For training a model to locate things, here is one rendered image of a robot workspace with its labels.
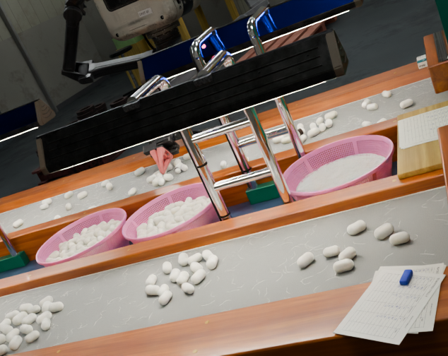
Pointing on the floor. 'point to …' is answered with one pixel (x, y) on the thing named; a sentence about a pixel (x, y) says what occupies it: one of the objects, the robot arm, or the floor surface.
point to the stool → (128, 70)
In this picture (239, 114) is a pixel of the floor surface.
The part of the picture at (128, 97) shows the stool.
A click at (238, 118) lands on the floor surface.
